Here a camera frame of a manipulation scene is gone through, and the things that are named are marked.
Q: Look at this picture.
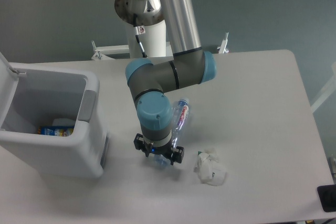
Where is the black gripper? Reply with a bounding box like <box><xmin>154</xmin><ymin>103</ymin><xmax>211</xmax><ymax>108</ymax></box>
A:
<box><xmin>133</xmin><ymin>133</ymin><xmax>184</xmax><ymax>165</ymax></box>

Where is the clear crushed plastic bottle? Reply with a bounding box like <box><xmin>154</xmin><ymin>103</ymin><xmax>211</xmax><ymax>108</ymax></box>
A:
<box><xmin>154</xmin><ymin>98</ymin><xmax>190</xmax><ymax>168</ymax></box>

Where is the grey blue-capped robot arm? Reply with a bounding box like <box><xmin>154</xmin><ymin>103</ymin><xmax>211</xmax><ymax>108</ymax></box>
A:
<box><xmin>114</xmin><ymin>0</ymin><xmax>217</xmax><ymax>163</ymax></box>

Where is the white plastic trash can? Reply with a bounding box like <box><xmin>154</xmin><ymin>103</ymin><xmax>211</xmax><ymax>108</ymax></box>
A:
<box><xmin>1</xmin><ymin>57</ymin><xmax>108</xmax><ymax>178</ymax></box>

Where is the blue snack wrapper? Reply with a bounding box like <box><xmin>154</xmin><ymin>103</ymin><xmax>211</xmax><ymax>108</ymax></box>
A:
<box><xmin>37</xmin><ymin>126</ymin><xmax>74</xmax><ymax>137</ymax></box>

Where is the black device at table edge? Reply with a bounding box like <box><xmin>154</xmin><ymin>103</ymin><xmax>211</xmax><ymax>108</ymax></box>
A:
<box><xmin>317</xmin><ymin>184</ymin><xmax>335</xmax><ymax>212</ymax></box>

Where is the black cable on pedestal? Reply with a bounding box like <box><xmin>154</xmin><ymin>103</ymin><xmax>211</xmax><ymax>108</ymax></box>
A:
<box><xmin>132</xmin><ymin>13</ymin><xmax>149</xmax><ymax>58</ymax></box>

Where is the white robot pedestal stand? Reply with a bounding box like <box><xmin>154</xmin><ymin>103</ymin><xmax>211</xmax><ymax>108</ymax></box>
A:
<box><xmin>90</xmin><ymin>0</ymin><xmax>229</xmax><ymax>61</ymax></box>

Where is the white table leg frame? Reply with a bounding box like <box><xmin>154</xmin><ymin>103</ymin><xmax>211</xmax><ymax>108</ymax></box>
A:
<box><xmin>310</xmin><ymin>62</ymin><xmax>335</xmax><ymax>113</ymax></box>

